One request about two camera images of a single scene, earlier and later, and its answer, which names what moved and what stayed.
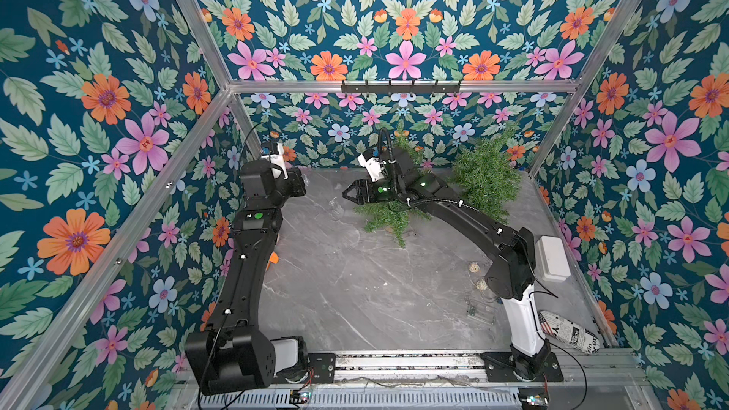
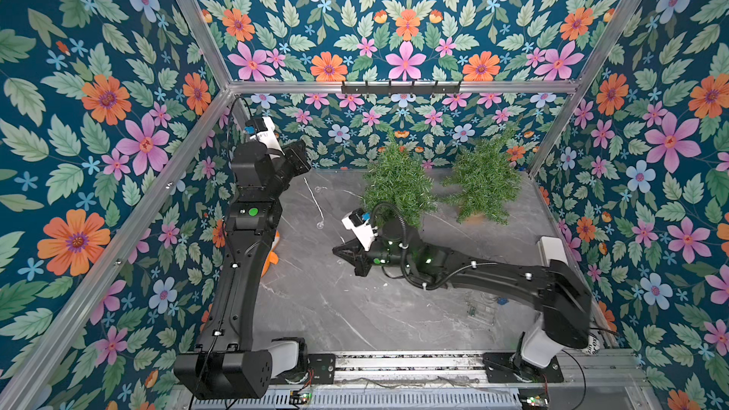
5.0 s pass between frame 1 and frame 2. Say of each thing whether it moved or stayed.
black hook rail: stayed
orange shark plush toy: stayed
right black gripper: moved
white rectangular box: stayed
